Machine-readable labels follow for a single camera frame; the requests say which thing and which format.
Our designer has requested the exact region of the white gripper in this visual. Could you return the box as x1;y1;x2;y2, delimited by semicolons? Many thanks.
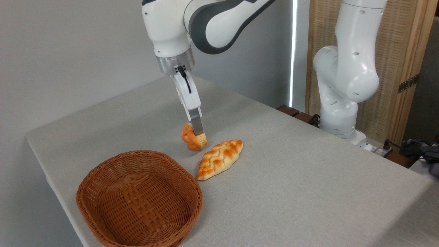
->
170;72;205;136

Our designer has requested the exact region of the small round bread roll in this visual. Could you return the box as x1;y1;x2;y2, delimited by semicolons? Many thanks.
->
180;122;209;151

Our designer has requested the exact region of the long braided bread loaf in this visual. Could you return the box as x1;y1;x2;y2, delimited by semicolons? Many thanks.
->
196;139;244;181

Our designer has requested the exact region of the brown woven wicker basket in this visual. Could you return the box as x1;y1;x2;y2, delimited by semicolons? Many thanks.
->
76;150;203;247

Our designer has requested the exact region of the dark brown wooden block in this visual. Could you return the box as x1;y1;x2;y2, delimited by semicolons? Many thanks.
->
294;111;315;125
276;104;300;117

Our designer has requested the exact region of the white power strip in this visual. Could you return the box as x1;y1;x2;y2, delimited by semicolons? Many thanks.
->
366;143;393;157

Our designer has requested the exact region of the brown wooden board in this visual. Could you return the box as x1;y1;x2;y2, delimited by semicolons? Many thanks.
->
383;151;417;169

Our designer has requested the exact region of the metal screen hinge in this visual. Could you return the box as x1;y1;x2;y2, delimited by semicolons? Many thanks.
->
398;73;420;94

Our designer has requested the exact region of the wooden woven folding screen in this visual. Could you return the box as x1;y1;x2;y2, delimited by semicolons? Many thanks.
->
305;0;438;146

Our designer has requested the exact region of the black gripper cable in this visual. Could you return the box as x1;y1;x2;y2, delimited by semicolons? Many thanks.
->
177;66;192;94

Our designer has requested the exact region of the dark bundle of cables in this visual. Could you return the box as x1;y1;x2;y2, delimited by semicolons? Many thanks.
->
391;137;439;178

